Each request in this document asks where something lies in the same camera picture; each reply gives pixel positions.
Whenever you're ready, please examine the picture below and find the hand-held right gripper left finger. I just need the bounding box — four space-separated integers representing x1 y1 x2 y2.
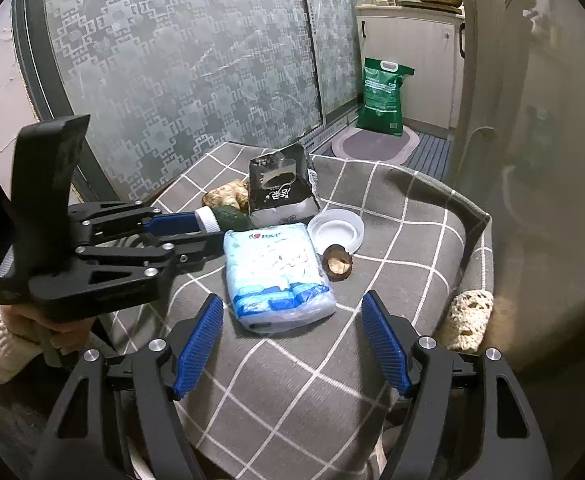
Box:
30 292 224 480

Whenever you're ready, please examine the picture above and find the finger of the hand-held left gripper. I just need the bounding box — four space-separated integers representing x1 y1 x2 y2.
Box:
70 201 203 241
37 232 230 311

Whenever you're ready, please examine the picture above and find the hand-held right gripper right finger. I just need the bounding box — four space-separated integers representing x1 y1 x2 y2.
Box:
361 290 555 480

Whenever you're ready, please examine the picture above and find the green bottle with white cap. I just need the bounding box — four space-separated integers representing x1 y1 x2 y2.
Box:
195 205 256 233

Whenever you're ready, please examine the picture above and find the ginger root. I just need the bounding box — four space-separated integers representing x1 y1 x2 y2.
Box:
207 177 252 211

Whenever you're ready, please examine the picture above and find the blue and white tissue pack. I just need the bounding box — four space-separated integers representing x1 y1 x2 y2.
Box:
222 222 336 336

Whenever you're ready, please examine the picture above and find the black snack bag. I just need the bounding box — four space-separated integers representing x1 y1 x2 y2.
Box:
249 142 323 228

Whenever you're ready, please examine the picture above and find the person's left hand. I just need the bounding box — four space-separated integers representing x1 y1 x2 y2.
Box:
5 307 90 356

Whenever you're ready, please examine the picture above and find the white porous sponge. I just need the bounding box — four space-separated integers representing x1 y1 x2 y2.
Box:
445 290 494 352

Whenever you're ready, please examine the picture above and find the grey checked tablecloth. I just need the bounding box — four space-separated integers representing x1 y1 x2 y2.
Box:
107 141 495 480

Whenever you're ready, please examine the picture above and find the white plastic lid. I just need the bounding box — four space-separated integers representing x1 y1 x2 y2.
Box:
306 209 365 253

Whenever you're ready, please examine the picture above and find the large frosted glass door panel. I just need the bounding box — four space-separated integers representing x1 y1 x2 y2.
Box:
12 0 323 206

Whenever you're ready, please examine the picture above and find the striped grey floor mat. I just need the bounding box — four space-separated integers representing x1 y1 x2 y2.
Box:
405 130 453 181

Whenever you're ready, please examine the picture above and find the oval purple floor mat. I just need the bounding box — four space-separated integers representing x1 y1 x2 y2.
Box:
331 126 420 164

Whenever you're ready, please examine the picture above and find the narrow frosted glass door panel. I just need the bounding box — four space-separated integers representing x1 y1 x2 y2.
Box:
305 0 365 128

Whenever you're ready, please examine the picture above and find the green rice bag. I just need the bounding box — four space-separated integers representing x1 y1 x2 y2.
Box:
356 57 415 137

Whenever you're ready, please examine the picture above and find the grey refrigerator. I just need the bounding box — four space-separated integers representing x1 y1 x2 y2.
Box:
445 0 585 361

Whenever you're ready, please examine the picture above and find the white kitchen cabinet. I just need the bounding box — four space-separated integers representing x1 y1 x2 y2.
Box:
355 2 468 131

